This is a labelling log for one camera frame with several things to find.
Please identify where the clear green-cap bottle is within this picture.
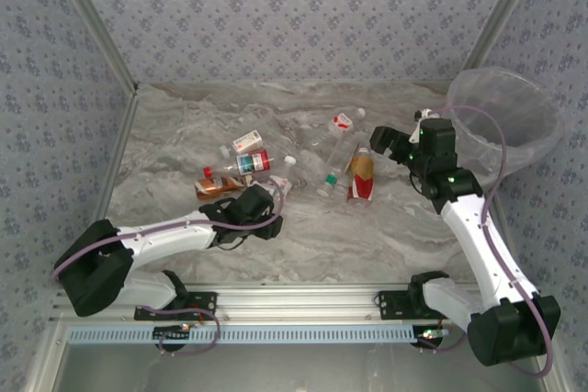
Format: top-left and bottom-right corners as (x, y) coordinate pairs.
(315, 132), (357, 198)

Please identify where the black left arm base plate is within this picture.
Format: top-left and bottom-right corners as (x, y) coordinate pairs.
(132, 289), (219, 322)

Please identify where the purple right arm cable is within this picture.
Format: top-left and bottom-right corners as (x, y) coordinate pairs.
(426, 105), (555, 379)

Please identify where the right small circuit board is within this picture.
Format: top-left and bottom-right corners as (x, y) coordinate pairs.
(414, 326), (450, 348)

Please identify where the brown tea bottle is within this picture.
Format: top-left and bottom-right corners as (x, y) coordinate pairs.
(195, 174), (247, 203)

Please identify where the metal lower panel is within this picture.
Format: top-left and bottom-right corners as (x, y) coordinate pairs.
(25, 320), (569, 392)

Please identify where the small white red carton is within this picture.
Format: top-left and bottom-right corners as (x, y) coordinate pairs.
(219, 129), (266, 155)

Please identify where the small circuit board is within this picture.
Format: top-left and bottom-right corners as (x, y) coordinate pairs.
(153, 323), (193, 342)
(414, 326), (450, 348)

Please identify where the red white label bottle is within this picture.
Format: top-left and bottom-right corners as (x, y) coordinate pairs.
(306, 106), (368, 146)

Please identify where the aluminium table side rail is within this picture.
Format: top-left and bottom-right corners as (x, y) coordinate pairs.
(94, 86), (141, 228)

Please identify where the blue red label bottle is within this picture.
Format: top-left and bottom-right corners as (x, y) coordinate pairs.
(202, 149), (277, 178)

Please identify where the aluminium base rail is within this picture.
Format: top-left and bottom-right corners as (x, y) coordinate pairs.
(50, 282), (552, 323)

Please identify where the light blue slotted cable duct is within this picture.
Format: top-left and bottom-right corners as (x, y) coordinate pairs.
(66, 323), (445, 345)

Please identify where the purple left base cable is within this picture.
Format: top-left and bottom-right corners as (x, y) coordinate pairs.
(136, 303), (222, 357)

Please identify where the aluminium frame post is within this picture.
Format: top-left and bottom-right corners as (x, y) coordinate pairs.
(461, 0), (548, 73)
(45, 0), (141, 95)

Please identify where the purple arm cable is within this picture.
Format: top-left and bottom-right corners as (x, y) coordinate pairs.
(51, 178), (286, 284)
(426, 105), (555, 379)

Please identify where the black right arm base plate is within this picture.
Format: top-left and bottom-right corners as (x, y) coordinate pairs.
(376, 289), (460, 322)

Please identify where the clear plastic bin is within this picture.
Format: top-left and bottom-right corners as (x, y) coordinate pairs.
(444, 68), (564, 182)

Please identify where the orange red label bottle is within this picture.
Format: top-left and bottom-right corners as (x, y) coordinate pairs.
(345, 146), (376, 207)

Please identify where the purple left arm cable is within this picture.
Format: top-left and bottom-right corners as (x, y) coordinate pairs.
(51, 178), (286, 284)

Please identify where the left small circuit board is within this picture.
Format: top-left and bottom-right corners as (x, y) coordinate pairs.
(153, 323), (193, 342)

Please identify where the crushed clear white-cap bottle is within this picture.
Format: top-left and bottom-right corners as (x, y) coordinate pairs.
(274, 155), (298, 182)

